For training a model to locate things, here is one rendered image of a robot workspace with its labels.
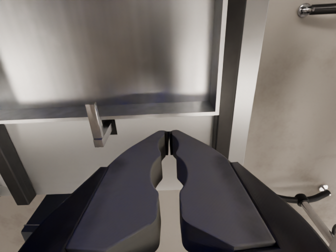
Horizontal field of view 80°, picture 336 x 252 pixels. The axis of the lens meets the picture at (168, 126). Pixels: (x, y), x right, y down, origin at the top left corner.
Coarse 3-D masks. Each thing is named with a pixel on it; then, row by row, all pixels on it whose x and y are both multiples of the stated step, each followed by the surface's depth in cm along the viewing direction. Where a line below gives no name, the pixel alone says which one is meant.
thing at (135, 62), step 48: (0, 0) 19; (48, 0) 19; (96, 0) 19; (144, 0) 19; (192, 0) 19; (0, 48) 21; (48, 48) 21; (96, 48) 21; (144, 48) 21; (192, 48) 21; (0, 96) 24; (48, 96) 24; (96, 96) 24; (144, 96) 24; (192, 96) 24
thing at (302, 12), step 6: (300, 6) 95; (306, 6) 95; (312, 6) 90; (318, 6) 89; (324, 6) 88; (330, 6) 88; (300, 12) 96; (306, 12) 96; (312, 12) 91; (318, 12) 90; (324, 12) 90; (330, 12) 89
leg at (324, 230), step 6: (300, 204) 136; (306, 204) 133; (306, 210) 130; (312, 210) 128; (312, 216) 126; (318, 216) 125; (318, 222) 121; (318, 228) 120; (324, 228) 117; (324, 234) 116; (330, 234) 114; (330, 240) 112
